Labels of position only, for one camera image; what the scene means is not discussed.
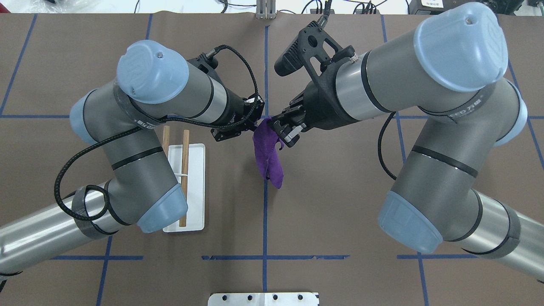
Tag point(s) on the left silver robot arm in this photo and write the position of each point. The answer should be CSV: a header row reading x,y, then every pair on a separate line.
x,y
153,85

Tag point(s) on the wooden rack bar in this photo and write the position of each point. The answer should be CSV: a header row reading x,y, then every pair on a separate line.
x,y
185,161
166,138

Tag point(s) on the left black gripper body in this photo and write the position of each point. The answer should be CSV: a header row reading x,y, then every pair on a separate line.
x,y
233,109

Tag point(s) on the near wooden rack bar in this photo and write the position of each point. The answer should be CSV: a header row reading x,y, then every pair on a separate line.
x,y
185,161

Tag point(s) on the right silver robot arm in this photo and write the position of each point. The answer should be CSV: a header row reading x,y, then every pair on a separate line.
x,y
451,66

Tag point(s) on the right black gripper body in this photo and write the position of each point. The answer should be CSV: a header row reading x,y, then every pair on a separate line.
x,y
321,106

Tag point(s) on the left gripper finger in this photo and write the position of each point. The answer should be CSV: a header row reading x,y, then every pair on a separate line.
x,y
225,134
256,108

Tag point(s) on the white pedestal column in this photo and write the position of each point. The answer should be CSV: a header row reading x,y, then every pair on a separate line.
x,y
265,299

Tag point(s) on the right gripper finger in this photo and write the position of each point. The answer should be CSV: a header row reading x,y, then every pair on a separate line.
x,y
286,121
291,134

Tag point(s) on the white rack base tray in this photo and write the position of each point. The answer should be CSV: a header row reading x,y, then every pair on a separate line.
x,y
195,217

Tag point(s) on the purple towel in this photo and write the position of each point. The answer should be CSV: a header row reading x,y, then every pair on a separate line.
x,y
267,160

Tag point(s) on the far wooden rack bar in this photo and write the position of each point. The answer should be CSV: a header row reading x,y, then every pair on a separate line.
x,y
166,138

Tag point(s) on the aluminium frame post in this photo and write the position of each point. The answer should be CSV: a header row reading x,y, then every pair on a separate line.
x,y
266,9

